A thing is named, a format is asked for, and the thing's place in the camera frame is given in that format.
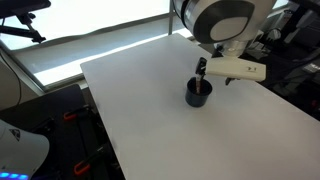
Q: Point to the near orange-handled black clamp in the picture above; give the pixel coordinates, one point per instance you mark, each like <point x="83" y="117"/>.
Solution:
<point x="83" y="166"/>

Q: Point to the far orange-handled black clamp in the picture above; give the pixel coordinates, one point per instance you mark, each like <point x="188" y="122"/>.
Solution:
<point x="68" y="116"/>

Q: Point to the black camera tripod mount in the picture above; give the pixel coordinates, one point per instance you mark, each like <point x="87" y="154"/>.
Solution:
<point x="23" y="11"/>

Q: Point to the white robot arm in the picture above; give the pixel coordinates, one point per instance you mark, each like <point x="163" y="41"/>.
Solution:
<point x="231" y="25"/>

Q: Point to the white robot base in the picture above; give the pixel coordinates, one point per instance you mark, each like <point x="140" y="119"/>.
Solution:
<point x="21" y="152"/>

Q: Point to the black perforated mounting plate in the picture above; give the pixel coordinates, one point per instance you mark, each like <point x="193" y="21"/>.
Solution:
<point x="75" y="140"/>

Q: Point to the dark teal enamel mug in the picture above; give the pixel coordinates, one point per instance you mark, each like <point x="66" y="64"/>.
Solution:
<point x="194" y="98"/>

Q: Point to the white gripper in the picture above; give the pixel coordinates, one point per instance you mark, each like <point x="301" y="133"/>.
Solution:
<point x="231" y="67"/>

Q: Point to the orange-handled black clamp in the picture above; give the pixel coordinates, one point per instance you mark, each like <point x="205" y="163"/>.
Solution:
<point x="83" y="166"/>
<point x="68" y="116"/>

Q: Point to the red and white marker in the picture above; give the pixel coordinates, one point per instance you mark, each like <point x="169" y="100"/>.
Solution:
<point x="198" y="84"/>

